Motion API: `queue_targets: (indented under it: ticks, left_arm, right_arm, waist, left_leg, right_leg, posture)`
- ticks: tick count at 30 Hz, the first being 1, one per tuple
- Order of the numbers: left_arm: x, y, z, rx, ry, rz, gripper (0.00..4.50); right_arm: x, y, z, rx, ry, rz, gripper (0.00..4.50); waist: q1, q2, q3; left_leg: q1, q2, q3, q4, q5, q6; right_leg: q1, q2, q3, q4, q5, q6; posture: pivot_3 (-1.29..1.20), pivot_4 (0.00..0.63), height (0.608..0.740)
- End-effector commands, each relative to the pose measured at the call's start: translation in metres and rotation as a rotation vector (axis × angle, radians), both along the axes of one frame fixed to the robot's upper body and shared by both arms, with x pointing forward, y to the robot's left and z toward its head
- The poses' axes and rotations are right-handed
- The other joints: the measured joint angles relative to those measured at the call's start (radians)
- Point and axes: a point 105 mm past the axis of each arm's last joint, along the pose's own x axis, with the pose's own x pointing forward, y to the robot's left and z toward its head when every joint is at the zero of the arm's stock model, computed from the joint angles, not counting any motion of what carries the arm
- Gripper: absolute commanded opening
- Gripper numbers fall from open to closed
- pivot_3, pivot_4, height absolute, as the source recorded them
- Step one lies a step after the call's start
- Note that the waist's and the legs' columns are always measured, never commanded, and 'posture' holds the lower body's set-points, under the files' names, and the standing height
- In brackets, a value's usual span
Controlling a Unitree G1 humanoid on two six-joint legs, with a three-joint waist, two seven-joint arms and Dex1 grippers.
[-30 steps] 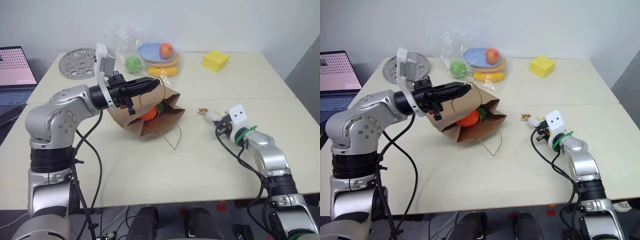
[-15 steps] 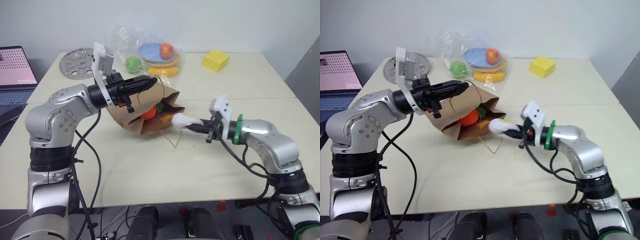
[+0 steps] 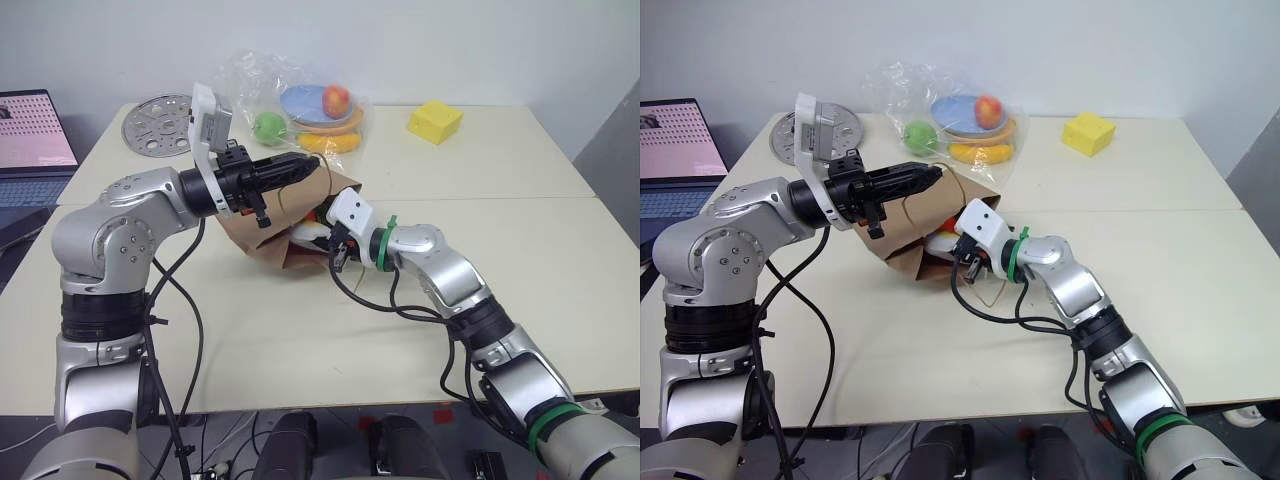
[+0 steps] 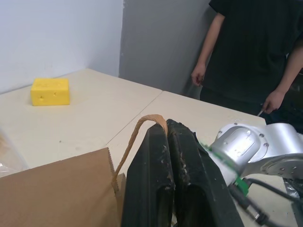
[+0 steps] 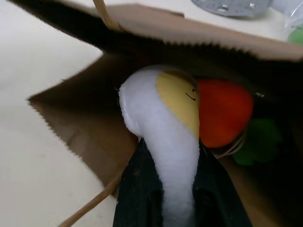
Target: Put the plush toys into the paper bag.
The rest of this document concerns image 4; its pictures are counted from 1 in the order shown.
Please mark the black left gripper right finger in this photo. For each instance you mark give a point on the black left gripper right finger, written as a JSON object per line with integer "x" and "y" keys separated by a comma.
{"x": 196, "y": 179}

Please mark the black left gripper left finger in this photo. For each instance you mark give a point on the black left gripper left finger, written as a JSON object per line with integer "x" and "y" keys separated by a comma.
{"x": 149, "y": 170}

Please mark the brown paper bag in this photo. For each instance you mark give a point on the brown paper bag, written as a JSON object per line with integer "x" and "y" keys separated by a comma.
{"x": 59, "y": 191}

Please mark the thin white stick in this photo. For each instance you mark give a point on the thin white stick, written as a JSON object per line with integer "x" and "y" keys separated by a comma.
{"x": 260, "y": 112}

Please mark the yellow cheese plush toy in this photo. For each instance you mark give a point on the yellow cheese plush toy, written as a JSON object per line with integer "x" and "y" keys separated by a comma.
{"x": 50, "y": 92}

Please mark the clear plastic bag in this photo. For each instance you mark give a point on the clear plastic bag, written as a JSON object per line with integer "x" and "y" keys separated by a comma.
{"x": 10, "y": 153}

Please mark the person's right hand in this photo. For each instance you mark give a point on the person's right hand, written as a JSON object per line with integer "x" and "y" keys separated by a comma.
{"x": 198, "y": 74}

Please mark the person's left hand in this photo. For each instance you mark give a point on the person's left hand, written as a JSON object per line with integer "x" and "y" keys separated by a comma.
{"x": 273, "y": 101}

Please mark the person's torso in black clothes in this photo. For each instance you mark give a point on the person's torso in black clothes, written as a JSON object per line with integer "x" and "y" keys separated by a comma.
{"x": 251, "y": 52}

